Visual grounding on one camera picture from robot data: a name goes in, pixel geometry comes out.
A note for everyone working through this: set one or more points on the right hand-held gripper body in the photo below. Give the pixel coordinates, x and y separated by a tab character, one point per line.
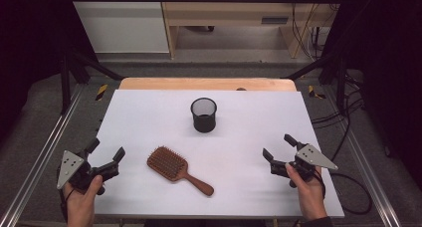
310	157

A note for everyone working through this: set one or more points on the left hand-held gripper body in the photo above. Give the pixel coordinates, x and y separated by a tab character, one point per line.
70	167

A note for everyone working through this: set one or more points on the brown wooden hairbrush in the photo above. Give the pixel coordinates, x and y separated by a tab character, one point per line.
167	162

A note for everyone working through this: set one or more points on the black mesh cup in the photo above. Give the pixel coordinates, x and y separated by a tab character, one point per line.
204	124

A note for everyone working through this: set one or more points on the person's left hand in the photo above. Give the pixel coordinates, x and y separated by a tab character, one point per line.
81	203

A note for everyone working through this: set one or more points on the person's right hand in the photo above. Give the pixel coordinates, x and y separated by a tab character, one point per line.
310	197

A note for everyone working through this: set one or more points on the white board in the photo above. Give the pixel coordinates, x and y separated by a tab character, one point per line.
232	160

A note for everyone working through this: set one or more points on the yellow and black tape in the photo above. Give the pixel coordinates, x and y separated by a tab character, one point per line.
101	92
312	91

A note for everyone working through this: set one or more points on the black metal stand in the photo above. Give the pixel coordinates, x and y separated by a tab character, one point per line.
341	84
65	84

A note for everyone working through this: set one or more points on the wooden table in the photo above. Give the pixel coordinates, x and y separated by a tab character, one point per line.
199	84

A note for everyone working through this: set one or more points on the white cabinet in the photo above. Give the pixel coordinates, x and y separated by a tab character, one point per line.
122	28

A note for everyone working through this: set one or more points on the dark curtain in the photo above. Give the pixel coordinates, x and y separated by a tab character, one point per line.
30	38
391	54

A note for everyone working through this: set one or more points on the light wooden desk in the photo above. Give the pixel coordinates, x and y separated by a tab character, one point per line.
225	14

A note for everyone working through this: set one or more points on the aluminium rail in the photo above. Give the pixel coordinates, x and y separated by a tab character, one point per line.
368	174
40	160

